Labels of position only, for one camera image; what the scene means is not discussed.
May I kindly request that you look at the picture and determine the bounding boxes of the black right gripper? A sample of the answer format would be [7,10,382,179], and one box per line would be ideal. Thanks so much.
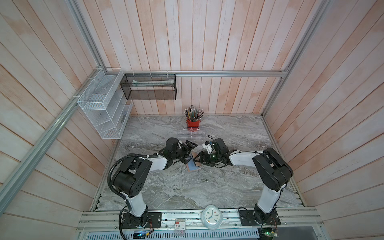
[193,150,221,166]

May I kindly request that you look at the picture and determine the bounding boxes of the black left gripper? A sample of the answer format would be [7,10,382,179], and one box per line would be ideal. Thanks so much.
[171,140,198,164]

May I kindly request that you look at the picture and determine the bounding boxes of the pink card holder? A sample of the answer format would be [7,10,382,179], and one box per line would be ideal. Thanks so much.
[186,152,202,172]

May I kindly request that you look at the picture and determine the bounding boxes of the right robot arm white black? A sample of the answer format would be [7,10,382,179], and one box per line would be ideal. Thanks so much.
[193,138,294,215]

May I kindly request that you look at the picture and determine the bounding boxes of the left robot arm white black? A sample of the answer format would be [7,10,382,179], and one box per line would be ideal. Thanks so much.
[107,138,198,218]

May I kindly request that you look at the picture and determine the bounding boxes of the clear acrylic organizer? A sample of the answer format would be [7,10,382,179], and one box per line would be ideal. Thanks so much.
[176,127,210,148]

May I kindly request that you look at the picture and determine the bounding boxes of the red pencil cup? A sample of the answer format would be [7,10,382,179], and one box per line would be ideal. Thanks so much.
[186,119,201,132]

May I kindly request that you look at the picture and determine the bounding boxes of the bundle of coloured pencils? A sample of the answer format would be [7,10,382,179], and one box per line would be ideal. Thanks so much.
[185,105,204,122]

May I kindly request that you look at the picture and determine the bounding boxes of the white analog clock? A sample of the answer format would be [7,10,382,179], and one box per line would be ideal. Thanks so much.
[201,205,223,231]

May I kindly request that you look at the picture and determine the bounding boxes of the small red white box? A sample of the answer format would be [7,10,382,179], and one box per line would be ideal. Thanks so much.
[175,218,186,237]

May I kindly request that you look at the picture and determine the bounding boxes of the left blue circuit board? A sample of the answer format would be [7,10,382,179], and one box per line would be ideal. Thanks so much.
[133,231,150,239]

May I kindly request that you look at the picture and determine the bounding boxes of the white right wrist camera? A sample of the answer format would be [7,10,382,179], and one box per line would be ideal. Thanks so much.
[202,141,214,154]

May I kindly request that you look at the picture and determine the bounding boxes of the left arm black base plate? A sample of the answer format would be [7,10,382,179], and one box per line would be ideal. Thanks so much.
[120,212,162,230]

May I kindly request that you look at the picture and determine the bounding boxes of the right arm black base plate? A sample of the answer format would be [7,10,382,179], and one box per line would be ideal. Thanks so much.
[238,208,281,226]

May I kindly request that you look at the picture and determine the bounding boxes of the black wire mesh basket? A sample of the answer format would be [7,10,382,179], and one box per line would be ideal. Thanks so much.
[120,74,177,101]

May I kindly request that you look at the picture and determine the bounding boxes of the white wire mesh shelf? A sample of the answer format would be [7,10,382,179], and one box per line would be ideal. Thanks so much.
[78,68,133,140]

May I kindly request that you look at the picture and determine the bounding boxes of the aluminium frame rail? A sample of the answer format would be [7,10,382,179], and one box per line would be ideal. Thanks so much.
[122,70,288,78]

